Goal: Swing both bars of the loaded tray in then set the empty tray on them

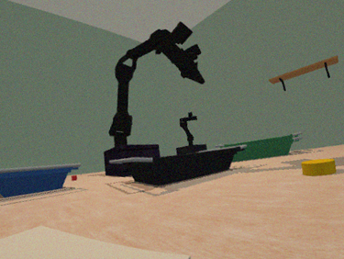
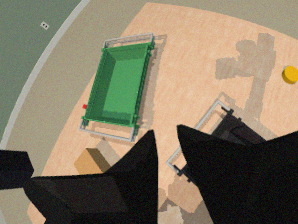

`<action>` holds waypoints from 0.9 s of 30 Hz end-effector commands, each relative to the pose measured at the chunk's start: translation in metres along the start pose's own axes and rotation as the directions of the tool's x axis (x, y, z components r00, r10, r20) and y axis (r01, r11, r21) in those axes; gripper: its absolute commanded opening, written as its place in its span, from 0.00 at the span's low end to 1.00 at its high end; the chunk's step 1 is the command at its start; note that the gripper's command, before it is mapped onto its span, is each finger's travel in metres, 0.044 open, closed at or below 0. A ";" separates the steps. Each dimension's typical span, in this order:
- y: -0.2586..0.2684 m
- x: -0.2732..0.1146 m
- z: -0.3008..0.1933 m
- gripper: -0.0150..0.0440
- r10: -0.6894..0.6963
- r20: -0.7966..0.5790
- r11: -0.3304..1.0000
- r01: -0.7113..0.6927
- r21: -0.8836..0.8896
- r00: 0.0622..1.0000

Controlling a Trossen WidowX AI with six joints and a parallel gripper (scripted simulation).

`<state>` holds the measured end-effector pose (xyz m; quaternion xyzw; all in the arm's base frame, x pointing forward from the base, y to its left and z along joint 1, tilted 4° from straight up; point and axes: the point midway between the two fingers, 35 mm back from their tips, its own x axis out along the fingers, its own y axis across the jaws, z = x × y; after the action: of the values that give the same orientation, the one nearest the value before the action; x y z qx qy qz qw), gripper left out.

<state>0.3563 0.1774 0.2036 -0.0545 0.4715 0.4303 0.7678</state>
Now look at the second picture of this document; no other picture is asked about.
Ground yellow short cylinder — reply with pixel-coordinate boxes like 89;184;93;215
282;65;298;84

